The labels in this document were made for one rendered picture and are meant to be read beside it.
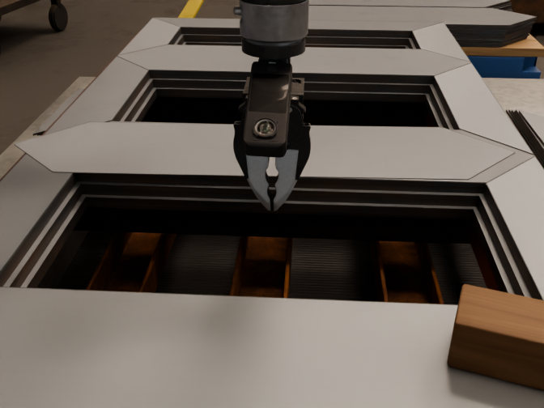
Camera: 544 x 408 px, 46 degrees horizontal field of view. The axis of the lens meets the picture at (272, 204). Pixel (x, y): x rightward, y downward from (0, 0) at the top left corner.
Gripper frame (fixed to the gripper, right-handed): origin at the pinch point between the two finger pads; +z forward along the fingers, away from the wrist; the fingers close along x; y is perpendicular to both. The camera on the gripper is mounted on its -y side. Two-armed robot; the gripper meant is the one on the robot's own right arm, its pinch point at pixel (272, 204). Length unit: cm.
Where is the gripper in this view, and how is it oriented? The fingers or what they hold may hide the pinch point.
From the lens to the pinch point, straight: 78.8
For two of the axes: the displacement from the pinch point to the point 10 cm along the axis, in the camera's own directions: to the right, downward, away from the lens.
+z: 0.0, 8.7, 5.0
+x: -10.0, -0.3, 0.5
